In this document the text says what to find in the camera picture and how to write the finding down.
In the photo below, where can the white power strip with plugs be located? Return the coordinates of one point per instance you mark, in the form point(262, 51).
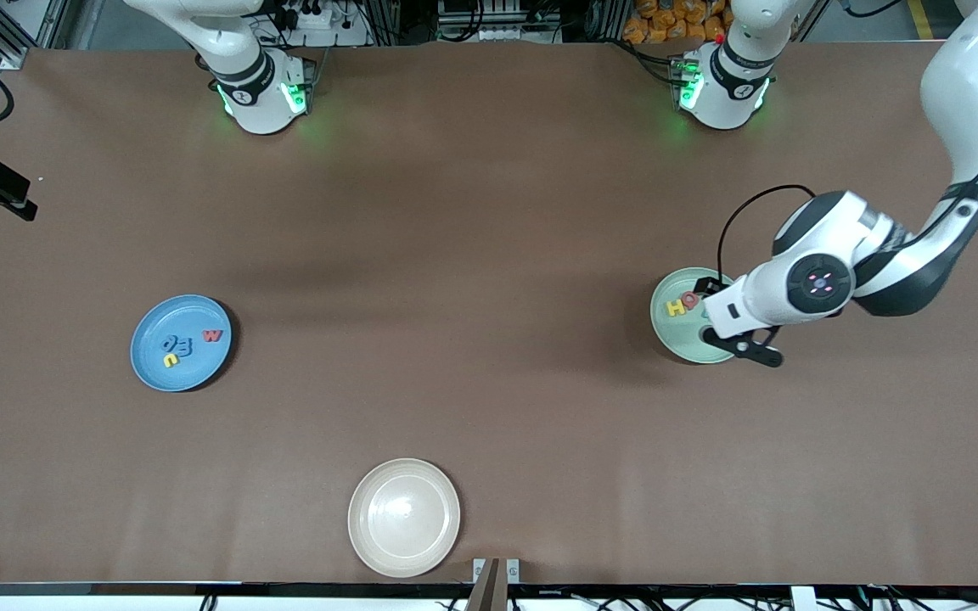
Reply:
point(345, 36)

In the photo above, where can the orange bag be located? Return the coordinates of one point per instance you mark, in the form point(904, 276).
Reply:
point(667, 21)

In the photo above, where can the blue foam letter a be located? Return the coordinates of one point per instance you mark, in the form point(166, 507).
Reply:
point(171, 344)

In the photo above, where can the long white power strip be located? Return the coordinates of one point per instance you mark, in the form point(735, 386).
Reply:
point(497, 34)

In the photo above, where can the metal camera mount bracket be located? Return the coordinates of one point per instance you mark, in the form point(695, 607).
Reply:
point(496, 581)

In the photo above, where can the red foam letter G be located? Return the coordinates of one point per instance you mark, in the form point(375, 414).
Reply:
point(691, 299)

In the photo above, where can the brown table cover mat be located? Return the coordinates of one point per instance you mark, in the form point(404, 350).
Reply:
point(540, 441)

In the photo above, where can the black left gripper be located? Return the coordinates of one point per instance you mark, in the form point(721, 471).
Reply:
point(712, 287)

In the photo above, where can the green plate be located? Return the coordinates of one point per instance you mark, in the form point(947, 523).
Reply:
point(680, 339)

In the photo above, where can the blue foam letter m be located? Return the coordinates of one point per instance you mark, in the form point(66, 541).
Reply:
point(185, 345)

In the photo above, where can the blue plate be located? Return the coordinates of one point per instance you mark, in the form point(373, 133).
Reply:
point(181, 378)

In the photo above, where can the red foam letter w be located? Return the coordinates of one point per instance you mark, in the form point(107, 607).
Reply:
point(212, 336)

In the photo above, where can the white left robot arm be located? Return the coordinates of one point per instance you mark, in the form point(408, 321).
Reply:
point(973, 85)

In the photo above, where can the yellow foam letter H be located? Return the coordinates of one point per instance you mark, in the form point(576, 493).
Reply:
point(676, 307)

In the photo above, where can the beige plate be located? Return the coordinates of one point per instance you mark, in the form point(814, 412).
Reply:
point(404, 518)

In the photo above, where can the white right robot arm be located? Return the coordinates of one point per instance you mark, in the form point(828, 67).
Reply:
point(255, 93)

